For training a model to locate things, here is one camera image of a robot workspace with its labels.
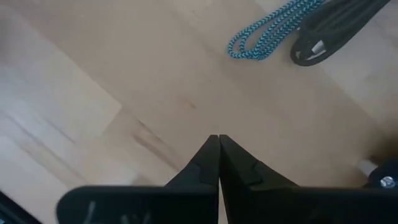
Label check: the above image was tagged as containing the black aluminium table frame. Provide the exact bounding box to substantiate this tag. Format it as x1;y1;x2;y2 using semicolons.
0;190;43;224

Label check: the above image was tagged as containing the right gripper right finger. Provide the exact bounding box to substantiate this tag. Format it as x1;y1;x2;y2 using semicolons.
219;134;398;224

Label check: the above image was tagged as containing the black straight-bundled cable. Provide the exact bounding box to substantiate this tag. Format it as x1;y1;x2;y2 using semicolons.
290;0;392;67

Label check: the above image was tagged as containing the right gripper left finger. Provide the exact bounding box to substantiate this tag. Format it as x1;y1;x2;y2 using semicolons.
55;134;220;224

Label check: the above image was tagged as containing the teal braided cable bundle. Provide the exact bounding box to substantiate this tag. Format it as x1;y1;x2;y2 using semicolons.
226;0;326;61

